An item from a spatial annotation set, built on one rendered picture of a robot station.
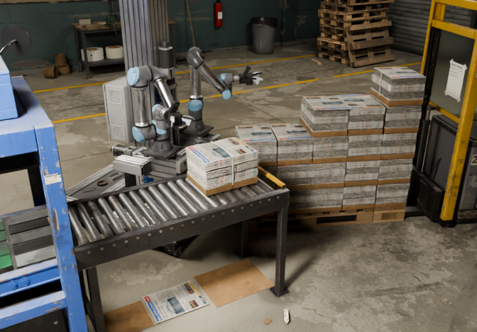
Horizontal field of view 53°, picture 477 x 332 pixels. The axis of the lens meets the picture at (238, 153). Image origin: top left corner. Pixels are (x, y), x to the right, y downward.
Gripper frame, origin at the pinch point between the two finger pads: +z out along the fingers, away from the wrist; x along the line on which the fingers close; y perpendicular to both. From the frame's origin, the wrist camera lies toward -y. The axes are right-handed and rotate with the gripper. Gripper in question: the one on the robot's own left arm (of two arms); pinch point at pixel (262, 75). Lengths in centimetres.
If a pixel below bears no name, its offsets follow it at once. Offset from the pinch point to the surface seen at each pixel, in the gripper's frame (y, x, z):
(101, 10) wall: 91, -549, -286
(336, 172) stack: 66, 45, 60
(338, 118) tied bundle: 21, 38, 58
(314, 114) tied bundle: 16, 40, 38
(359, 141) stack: 41, 38, 77
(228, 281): 108, 125, -27
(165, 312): 102, 157, -68
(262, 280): 108, 124, -2
